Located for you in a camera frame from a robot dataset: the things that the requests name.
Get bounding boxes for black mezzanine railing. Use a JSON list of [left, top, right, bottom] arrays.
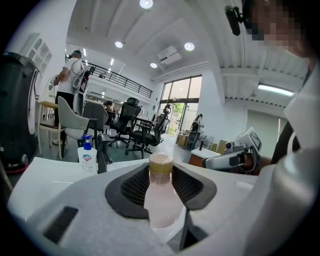
[[82, 61, 154, 100]]

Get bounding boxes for white shelf cabinet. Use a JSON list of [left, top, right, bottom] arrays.
[[19, 33, 54, 97]]

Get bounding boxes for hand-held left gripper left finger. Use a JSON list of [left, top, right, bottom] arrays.
[[24, 161, 177, 256]]

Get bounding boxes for white sink basin vanity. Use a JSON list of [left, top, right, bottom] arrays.
[[6, 156, 259, 245]]

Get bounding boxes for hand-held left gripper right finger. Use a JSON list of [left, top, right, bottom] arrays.
[[172, 149, 317, 256]]

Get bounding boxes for dark grey chair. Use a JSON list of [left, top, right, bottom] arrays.
[[81, 101, 111, 137]]

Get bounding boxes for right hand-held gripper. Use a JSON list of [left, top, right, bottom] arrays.
[[201, 126, 263, 174]]

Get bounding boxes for cardboard sheets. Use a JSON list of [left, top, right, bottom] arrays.
[[211, 139, 229, 155]]

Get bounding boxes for grey fisheye camera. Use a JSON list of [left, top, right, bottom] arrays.
[[224, 140, 249, 155]]

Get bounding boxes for brown wooden sink cabinet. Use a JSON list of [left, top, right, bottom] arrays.
[[187, 153, 210, 168]]

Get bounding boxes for black office chair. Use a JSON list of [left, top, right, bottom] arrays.
[[124, 113, 171, 160], [109, 97, 142, 148], [154, 103, 174, 137]]

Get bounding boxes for cardboard box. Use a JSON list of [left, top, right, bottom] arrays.
[[175, 133, 190, 148]]

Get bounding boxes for cream wooden chair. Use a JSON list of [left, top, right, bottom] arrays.
[[36, 100, 68, 160]]

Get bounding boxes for tall glass window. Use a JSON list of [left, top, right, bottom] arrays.
[[159, 74, 203, 138]]

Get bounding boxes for white ceiling air conditioner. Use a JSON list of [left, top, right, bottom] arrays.
[[156, 44, 183, 67]]

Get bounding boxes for light grey chair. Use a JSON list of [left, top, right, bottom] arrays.
[[56, 96, 99, 149]]

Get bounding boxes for black faucet with lever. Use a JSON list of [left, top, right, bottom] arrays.
[[96, 133, 114, 175]]

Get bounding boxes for long tube light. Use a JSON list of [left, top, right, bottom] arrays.
[[256, 83, 295, 97]]

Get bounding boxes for black head-worn camera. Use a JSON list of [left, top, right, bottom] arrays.
[[224, 4, 245, 37]]

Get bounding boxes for person's head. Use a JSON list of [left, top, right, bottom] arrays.
[[246, 0, 320, 60]]

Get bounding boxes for small white basin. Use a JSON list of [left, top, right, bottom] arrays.
[[190, 147, 221, 160]]

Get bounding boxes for pink cup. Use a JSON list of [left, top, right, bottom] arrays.
[[143, 152, 188, 230]]

